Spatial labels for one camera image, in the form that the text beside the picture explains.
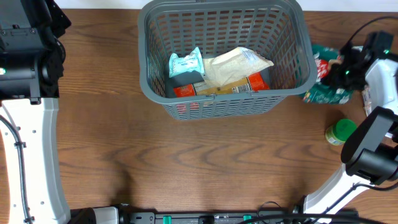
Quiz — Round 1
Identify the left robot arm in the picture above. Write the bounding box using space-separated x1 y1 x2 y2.
1 0 119 224

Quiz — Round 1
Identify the left black cable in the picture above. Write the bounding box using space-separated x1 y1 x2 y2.
0 113 35 224

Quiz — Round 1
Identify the green coffee bag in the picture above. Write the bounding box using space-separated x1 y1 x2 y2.
299 44 353 105

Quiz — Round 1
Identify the light blue wipes packet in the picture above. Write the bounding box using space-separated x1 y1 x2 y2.
169 47 205 78

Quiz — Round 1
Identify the grey plastic basket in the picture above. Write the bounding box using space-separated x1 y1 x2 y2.
137 0 317 120

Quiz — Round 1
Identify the black cable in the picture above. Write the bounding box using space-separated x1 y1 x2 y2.
340 16 398 54
0 113 35 224

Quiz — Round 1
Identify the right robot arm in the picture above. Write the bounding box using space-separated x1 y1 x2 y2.
302 104 397 223

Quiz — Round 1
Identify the tissue pack multipack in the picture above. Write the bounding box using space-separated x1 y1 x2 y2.
361 65 373 116

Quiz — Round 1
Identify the beige paper pouch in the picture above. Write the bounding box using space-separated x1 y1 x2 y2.
203 47 274 87

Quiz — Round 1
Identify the orange pasta package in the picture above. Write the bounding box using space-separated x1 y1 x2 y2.
173 72 270 98

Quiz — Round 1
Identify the green lid jar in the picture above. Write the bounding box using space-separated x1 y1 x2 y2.
325 119 357 146

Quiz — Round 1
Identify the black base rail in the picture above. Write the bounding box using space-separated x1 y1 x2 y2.
119 210 360 224

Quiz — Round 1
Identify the right black cable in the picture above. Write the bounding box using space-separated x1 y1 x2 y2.
340 16 398 54

